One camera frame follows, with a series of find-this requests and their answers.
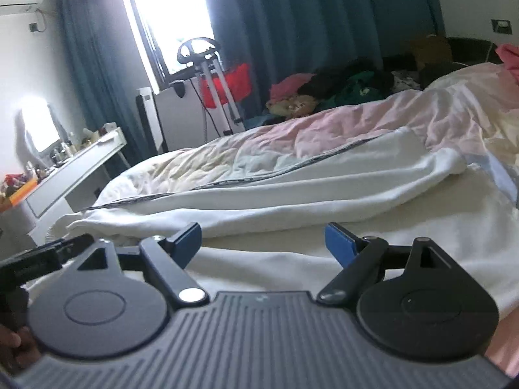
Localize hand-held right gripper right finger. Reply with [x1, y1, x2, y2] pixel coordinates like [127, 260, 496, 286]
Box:
[317, 222, 447, 305]

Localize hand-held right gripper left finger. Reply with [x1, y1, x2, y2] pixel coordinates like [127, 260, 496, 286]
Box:
[76, 222, 209, 305]

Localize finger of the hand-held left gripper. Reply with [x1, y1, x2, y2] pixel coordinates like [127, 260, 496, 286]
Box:
[52, 234, 95, 266]

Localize white pants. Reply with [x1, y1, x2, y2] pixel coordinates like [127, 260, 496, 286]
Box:
[67, 126, 519, 322]

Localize person's left hand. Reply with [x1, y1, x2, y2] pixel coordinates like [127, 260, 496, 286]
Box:
[0, 324, 40, 374]

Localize white dressing table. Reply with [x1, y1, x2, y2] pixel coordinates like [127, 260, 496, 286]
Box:
[0, 126, 129, 249]

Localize orange box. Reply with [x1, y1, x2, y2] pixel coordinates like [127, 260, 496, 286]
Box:
[8, 180, 38, 204]

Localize group of cosmetic bottles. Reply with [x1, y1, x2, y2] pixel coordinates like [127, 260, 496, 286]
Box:
[23, 129, 107, 180]

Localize white panel heater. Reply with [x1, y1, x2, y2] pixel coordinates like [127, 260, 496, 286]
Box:
[135, 87, 212, 155]

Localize pastel patchwork quilt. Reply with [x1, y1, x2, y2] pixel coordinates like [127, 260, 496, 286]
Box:
[95, 62, 519, 211]

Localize vanity mirror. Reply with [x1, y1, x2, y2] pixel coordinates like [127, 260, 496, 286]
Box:
[16, 96, 68, 155]

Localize orange plush toy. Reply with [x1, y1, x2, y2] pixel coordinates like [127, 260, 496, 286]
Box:
[266, 95, 319, 119]

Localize green garment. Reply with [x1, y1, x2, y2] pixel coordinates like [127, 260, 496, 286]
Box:
[324, 71, 384, 108]

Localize red cloth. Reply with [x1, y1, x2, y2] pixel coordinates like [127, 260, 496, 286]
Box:
[200, 63, 252, 110]

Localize white exercise bike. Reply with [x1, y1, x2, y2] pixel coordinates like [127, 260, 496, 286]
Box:
[172, 37, 246, 135]

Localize pink garment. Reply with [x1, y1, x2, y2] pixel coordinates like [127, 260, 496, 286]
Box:
[270, 72, 318, 102]

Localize black garment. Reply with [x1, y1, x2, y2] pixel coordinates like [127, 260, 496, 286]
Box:
[298, 59, 394, 99]

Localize black and white patterned cloth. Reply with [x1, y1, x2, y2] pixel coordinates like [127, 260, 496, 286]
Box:
[391, 70, 423, 92]

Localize narrow blue curtain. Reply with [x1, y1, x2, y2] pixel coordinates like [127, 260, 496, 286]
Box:
[52, 0, 163, 171]

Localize brown bag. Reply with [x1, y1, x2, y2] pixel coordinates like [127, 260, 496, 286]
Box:
[411, 34, 453, 70]

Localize wide blue curtain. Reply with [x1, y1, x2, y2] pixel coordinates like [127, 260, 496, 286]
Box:
[203, 0, 447, 129]

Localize dark framed window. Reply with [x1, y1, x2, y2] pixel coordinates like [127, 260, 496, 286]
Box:
[115, 0, 222, 88]

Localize black sofa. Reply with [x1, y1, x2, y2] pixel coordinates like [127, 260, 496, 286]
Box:
[383, 37, 504, 90]

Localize pink fleece robe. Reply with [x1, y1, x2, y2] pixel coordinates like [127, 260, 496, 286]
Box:
[495, 43, 519, 75]

